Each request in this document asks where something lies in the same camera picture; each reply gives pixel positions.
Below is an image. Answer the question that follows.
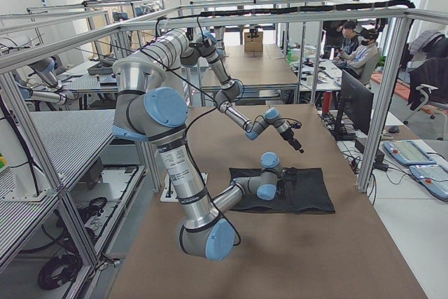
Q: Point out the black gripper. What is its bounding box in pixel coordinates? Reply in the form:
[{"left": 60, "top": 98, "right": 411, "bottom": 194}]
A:
[
  {"left": 276, "top": 169, "right": 298, "bottom": 200},
  {"left": 279, "top": 121, "right": 304, "bottom": 153}
]

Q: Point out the black t-shirt with print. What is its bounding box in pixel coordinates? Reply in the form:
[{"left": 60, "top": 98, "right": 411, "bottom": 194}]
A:
[{"left": 232, "top": 167, "right": 335, "bottom": 214}]

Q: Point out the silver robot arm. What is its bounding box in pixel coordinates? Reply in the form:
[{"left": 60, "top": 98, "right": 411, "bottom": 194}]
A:
[
  {"left": 113, "top": 29, "right": 302, "bottom": 260},
  {"left": 180, "top": 32, "right": 304, "bottom": 153}
]

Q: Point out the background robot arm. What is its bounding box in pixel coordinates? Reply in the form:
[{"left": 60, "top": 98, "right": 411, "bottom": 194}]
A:
[{"left": 12, "top": 56, "right": 79, "bottom": 105}]

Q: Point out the red thermos bottle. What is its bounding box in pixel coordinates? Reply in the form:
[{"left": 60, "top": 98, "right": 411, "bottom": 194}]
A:
[{"left": 322, "top": 90, "right": 333, "bottom": 113}]

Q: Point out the black Huawei monitor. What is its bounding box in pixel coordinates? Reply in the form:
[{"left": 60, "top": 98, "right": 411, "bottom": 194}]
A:
[{"left": 333, "top": 71, "right": 374, "bottom": 141}]

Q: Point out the cardboard box on far table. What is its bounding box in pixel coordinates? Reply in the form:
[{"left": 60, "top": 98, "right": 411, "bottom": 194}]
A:
[{"left": 243, "top": 30, "right": 263, "bottom": 53}]

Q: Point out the person with VR headset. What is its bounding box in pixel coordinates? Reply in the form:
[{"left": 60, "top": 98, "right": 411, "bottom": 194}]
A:
[{"left": 337, "top": 29, "right": 379, "bottom": 85}]

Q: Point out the person in dark jacket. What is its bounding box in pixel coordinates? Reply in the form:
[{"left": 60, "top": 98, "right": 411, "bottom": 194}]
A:
[{"left": 323, "top": 20, "right": 359, "bottom": 63}]

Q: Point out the blue grey teach pendant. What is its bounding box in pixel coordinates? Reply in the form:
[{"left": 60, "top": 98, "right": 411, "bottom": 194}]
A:
[{"left": 383, "top": 140, "right": 437, "bottom": 167}]

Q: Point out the office chair with dark coat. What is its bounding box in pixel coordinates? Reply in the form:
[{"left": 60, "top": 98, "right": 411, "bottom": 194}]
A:
[{"left": 403, "top": 30, "right": 447, "bottom": 124}]

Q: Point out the aluminium overhead frame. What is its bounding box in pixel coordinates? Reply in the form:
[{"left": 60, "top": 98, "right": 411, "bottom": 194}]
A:
[{"left": 1, "top": 0, "right": 447, "bottom": 270}]

